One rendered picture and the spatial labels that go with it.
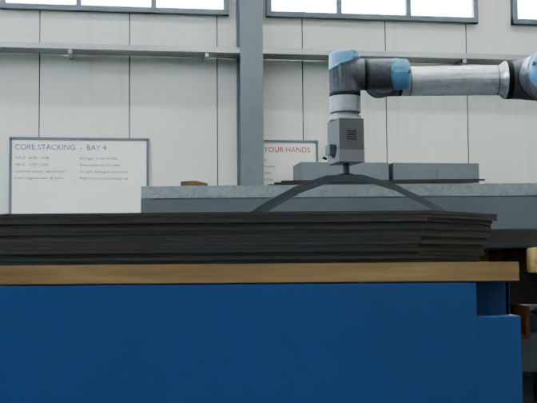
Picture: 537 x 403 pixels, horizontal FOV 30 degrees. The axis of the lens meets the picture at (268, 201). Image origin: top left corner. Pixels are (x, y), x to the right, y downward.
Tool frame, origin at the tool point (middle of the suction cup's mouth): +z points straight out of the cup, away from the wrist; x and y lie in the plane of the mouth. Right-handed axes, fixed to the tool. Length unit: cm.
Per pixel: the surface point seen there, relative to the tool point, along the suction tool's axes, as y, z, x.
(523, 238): 82, 16, -1
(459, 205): -66, 1, 63
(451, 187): -66, -5, 60
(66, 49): -883, -222, 6
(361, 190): -74, -4, 33
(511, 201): -61, 0, 79
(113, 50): -874, -222, 57
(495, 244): 80, 17, -5
